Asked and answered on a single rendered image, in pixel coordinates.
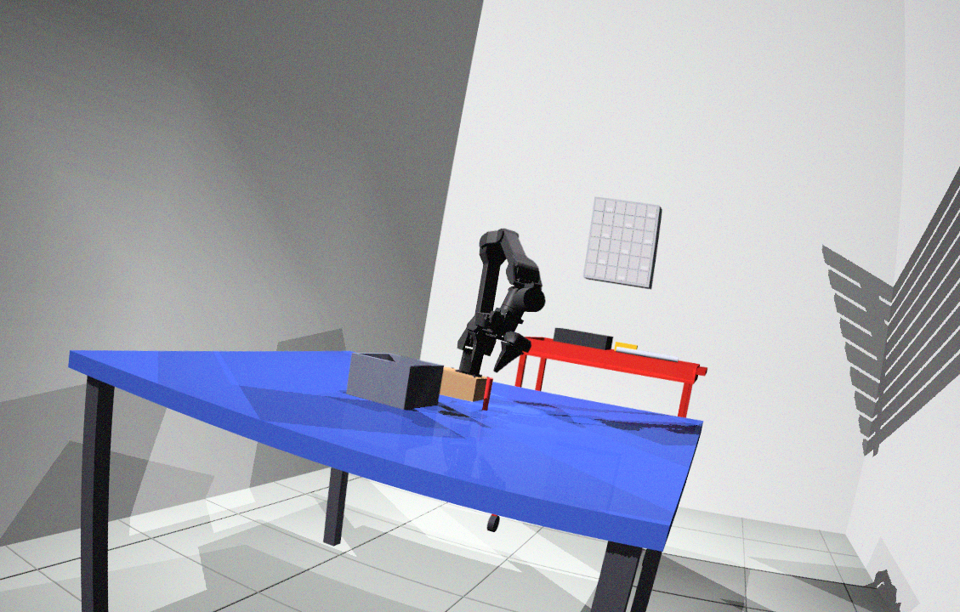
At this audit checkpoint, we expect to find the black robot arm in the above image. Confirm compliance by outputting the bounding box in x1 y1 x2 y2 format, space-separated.
455 229 546 377

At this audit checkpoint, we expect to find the red peg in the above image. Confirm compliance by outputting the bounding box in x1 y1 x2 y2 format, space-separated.
482 377 493 410

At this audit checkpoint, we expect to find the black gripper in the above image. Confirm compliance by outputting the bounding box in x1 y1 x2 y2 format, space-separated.
468 305 531 373

